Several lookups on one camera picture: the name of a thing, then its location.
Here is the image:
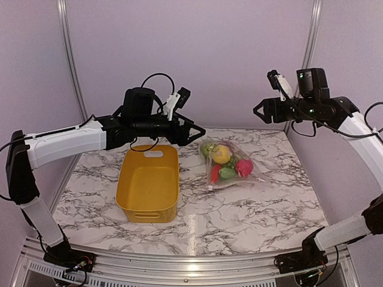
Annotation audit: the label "light green toy apple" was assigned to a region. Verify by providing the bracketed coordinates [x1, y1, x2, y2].
[200, 142, 217, 157]

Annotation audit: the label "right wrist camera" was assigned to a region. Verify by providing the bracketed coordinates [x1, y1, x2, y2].
[267, 68, 330, 102]

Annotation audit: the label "front aluminium rail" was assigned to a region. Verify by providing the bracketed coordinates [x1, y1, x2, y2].
[5, 238, 361, 286]

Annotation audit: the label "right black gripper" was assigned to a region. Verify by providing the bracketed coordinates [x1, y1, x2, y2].
[254, 96, 318, 123]

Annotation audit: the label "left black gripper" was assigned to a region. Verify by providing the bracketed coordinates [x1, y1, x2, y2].
[133, 110, 205, 145]

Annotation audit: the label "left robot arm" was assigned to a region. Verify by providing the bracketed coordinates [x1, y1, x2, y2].
[4, 113, 206, 271]

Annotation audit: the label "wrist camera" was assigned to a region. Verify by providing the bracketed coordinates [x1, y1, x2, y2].
[267, 68, 330, 102]
[119, 87, 191, 124]

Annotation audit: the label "orange toy carrot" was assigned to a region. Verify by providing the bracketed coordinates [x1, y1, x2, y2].
[210, 164, 222, 184]

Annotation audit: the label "green toy grapes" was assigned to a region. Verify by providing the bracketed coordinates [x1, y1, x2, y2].
[222, 157, 239, 169]

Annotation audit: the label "yellow plastic basket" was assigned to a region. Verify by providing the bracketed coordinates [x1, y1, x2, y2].
[116, 145, 180, 223]

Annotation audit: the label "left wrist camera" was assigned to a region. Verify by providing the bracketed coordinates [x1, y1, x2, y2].
[119, 87, 191, 124]

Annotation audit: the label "right aluminium frame post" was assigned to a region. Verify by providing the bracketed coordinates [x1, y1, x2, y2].
[284, 0, 323, 132]

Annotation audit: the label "left aluminium frame post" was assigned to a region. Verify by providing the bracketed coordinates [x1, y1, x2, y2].
[57, 0, 88, 121]

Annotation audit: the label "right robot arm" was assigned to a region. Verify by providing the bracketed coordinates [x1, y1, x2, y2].
[253, 96, 382, 274]

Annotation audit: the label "aluminium frame post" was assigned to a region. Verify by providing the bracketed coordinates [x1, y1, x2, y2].
[57, 0, 88, 121]
[284, 0, 323, 132]

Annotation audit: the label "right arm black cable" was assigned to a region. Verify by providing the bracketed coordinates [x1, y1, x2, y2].
[291, 101, 383, 138]

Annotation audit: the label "yellow toy lemon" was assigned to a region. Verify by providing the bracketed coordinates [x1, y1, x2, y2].
[212, 145, 232, 164]

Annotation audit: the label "clear zip top bag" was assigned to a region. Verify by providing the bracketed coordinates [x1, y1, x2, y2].
[199, 138, 271, 191]

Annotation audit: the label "red toy apple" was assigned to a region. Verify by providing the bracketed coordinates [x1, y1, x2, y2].
[235, 159, 254, 177]

